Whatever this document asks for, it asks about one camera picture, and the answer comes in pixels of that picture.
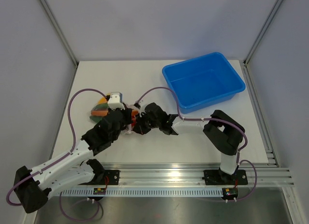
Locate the blue plastic bin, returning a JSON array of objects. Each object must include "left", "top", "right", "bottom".
[{"left": 162, "top": 52, "right": 246, "bottom": 114}]

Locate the controller board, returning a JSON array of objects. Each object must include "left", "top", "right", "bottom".
[
  {"left": 93, "top": 188, "right": 106, "bottom": 195},
  {"left": 223, "top": 188, "right": 238, "bottom": 197}
]

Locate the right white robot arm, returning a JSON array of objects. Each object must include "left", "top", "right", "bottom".
[{"left": 132, "top": 103, "right": 248, "bottom": 185}]

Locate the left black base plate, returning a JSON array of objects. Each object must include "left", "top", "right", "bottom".
[{"left": 81, "top": 169, "right": 120, "bottom": 186}]

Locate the white slotted cable duct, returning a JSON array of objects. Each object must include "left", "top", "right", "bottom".
[{"left": 62, "top": 187, "right": 223, "bottom": 197}]

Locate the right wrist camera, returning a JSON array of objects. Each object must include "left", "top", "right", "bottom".
[{"left": 134, "top": 101, "right": 142, "bottom": 110}]

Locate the left controller board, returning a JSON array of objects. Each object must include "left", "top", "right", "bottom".
[{"left": 93, "top": 188, "right": 106, "bottom": 195}]

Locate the green fake chili pepper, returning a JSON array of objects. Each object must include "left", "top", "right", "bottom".
[{"left": 92, "top": 103, "right": 108, "bottom": 111}]

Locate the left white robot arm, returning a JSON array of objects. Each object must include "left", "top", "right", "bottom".
[{"left": 13, "top": 108, "right": 133, "bottom": 213}]

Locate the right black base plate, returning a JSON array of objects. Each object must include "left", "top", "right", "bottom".
[{"left": 202, "top": 169, "right": 248, "bottom": 185}]

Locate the left aluminium frame post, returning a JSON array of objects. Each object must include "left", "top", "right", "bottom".
[{"left": 33, "top": 0, "right": 79, "bottom": 67}]

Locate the right controller board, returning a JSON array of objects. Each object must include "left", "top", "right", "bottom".
[{"left": 223, "top": 188, "right": 238, "bottom": 197}]

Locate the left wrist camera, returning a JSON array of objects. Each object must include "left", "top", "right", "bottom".
[{"left": 107, "top": 92, "right": 125, "bottom": 110}]

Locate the clear zip top bag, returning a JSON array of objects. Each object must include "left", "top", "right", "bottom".
[{"left": 89, "top": 92, "right": 140, "bottom": 134}]

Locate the aluminium frame post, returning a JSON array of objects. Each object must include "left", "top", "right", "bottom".
[
  {"left": 33, "top": 0, "right": 79, "bottom": 67},
  {"left": 243, "top": 0, "right": 289, "bottom": 67}
]

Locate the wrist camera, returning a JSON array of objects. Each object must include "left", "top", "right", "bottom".
[
  {"left": 134, "top": 101, "right": 142, "bottom": 110},
  {"left": 107, "top": 92, "right": 125, "bottom": 110}
]

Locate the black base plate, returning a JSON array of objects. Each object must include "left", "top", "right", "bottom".
[
  {"left": 202, "top": 169, "right": 248, "bottom": 185},
  {"left": 81, "top": 169, "right": 120, "bottom": 186}
]

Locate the orange papaya slice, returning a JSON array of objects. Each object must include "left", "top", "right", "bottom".
[{"left": 91, "top": 110, "right": 108, "bottom": 116}]

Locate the green fake cucumber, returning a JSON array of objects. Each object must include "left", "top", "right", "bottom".
[{"left": 89, "top": 115, "right": 104, "bottom": 123}]

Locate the right aluminium frame post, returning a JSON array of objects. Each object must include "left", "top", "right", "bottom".
[{"left": 243, "top": 0, "right": 289, "bottom": 67}]

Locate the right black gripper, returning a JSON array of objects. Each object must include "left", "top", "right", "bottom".
[{"left": 134, "top": 111, "right": 161, "bottom": 135}]

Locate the aluminium mounting rail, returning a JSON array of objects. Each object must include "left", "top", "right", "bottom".
[{"left": 103, "top": 163, "right": 294, "bottom": 187}]

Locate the yellow fake mango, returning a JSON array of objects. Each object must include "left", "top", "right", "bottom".
[{"left": 97, "top": 93, "right": 111, "bottom": 105}]

